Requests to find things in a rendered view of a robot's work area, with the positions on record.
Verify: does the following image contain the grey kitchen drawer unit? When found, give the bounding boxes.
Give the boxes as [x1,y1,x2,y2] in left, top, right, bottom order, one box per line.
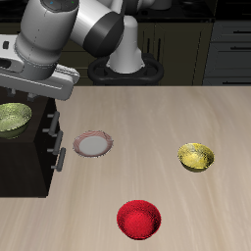
[202,21,251,87]

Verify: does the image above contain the dark kitchen cupboards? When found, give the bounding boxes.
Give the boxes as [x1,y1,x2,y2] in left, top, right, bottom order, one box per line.
[0,0,251,87]

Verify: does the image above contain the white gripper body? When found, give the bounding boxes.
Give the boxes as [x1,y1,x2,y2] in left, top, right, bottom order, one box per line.
[0,63,81,102]

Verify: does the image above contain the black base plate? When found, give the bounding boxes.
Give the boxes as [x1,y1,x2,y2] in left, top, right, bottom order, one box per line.
[86,53,165,86]

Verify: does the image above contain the green bowl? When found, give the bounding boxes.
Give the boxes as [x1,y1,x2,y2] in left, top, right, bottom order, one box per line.
[0,102,33,140]

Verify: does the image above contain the red bowl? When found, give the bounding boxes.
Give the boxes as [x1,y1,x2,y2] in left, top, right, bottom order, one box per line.
[116,199,163,241]

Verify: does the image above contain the yellow bowl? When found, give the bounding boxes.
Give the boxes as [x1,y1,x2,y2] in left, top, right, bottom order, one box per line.
[176,142,216,174]

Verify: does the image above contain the dark wooden cabinet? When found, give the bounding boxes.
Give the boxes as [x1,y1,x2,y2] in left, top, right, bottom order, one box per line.
[0,85,68,199]

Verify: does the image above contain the white plate with red rim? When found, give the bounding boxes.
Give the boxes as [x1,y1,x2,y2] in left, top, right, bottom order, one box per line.
[72,129,115,159]

